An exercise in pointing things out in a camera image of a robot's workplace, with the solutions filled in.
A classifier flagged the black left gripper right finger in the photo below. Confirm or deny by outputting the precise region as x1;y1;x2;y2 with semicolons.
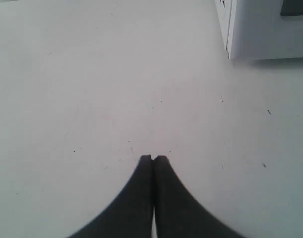
153;156;242;238

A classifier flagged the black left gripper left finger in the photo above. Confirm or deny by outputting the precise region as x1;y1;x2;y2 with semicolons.
71;155;153;238

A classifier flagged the white microwave oven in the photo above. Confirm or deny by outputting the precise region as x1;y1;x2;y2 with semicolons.
227;0;303;60

